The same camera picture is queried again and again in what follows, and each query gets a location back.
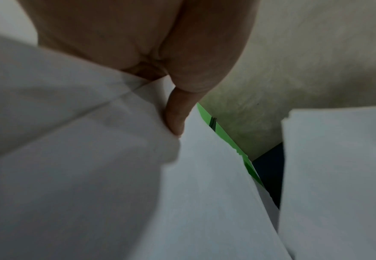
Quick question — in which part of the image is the person's left hand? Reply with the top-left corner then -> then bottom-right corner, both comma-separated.
17,0 -> 263,138

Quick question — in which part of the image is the white paper sheet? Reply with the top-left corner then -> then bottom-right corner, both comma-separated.
0,30 -> 184,260
133,76 -> 293,260

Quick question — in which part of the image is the green paper sheet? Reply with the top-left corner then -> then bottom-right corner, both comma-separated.
196,102 -> 266,189

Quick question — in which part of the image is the stack of white paper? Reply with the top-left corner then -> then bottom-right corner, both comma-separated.
277,105 -> 376,260

